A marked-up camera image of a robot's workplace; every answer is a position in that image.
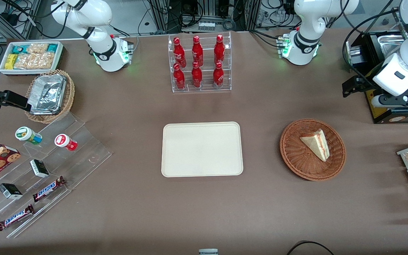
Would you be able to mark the red lidded cup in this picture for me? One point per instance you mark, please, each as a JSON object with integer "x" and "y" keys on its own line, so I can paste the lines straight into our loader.
{"x": 64, "y": 141}

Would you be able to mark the red cola bottle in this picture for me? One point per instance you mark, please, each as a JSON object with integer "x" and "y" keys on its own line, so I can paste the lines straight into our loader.
{"x": 197, "y": 52}
{"x": 197, "y": 76}
{"x": 179, "y": 78}
{"x": 218, "y": 76}
{"x": 219, "y": 50}
{"x": 179, "y": 53}

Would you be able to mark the black hot food display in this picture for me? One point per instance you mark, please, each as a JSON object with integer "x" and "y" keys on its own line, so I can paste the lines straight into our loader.
{"x": 402, "y": 117}

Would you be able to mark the small rice cracker bag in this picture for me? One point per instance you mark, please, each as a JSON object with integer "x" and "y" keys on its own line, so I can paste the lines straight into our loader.
{"x": 38, "y": 47}

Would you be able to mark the teal white snack packet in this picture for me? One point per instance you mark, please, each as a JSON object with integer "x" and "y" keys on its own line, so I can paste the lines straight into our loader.
{"x": 19, "y": 49}

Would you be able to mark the steel food pan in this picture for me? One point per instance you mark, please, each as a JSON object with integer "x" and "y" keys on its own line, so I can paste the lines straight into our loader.
{"x": 390, "y": 41}

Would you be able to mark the clear acrylic bottle rack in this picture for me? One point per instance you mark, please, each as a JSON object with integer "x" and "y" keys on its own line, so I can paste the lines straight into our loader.
{"x": 206, "y": 76}

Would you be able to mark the light wicker basket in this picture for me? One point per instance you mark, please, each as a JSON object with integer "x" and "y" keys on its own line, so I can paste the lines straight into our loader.
{"x": 70, "y": 97}

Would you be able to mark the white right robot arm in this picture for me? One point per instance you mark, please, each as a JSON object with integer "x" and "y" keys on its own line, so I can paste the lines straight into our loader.
{"x": 99, "y": 21}

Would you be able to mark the green lidded cup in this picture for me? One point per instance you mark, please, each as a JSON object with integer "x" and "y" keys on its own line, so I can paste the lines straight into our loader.
{"x": 25, "y": 134}

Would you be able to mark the large rice cracker bag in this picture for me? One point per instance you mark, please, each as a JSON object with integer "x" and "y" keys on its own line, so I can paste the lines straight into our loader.
{"x": 34, "y": 61}

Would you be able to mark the white power strip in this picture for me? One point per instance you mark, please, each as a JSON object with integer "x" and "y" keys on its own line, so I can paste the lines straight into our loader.
{"x": 207, "y": 26}

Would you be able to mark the clear acrylic stepped stand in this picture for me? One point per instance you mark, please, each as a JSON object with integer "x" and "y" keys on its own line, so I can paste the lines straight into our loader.
{"x": 83, "y": 156}

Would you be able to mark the silver foil containers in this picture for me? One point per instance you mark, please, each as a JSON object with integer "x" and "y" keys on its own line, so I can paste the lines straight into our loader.
{"x": 48, "y": 94}

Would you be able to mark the beige plastic tray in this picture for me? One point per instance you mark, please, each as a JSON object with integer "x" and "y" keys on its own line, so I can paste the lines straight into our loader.
{"x": 202, "y": 149}

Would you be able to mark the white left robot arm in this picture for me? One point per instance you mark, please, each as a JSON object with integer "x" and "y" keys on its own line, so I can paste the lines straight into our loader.
{"x": 306, "y": 39}

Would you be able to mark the small teal snack packet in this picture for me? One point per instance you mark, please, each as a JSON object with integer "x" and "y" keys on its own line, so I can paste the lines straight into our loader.
{"x": 52, "y": 47}

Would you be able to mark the small black box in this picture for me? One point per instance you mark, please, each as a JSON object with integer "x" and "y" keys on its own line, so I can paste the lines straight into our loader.
{"x": 10, "y": 191}
{"x": 39, "y": 168}

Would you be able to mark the yellow snack packet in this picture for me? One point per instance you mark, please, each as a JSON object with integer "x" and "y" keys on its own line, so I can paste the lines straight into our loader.
{"x": 10, "y": 61}

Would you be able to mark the triangular sandwich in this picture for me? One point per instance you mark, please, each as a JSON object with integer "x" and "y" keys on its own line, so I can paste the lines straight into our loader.
{"x": 317, "y": 146}

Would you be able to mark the white snack bin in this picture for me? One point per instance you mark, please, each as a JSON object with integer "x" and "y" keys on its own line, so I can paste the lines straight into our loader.
{"x": 59, "y": 56}

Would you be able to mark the small grey device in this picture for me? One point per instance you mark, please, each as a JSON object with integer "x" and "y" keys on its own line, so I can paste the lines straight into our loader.
{"x": 208, "y": 252}

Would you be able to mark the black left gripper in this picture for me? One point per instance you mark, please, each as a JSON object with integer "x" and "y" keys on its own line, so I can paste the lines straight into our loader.
{"x": 365, "y": 83}

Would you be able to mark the snickers bar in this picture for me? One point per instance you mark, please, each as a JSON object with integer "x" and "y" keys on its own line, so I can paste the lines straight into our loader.
{"x": 15, "y": 217}
{"x": 48, "y": 189}

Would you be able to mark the round brown wicker basket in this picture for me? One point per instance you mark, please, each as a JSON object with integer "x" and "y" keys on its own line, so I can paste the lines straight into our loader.
{"x": 296, "y": 156}

